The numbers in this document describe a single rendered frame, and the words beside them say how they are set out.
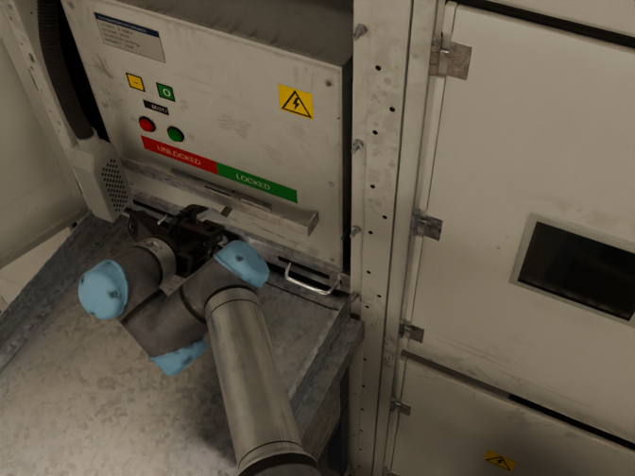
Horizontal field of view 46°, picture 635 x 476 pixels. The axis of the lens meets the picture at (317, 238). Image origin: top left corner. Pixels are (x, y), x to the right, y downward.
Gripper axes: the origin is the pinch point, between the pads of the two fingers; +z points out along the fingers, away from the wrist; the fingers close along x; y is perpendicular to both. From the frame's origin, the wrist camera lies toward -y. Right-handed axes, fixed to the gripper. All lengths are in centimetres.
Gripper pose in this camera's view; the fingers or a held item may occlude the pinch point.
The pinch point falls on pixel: (212, 215)
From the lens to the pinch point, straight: 135.0
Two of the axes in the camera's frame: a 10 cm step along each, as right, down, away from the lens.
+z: 3.8, -3.2, 8.6
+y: 9.0, 3.3, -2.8
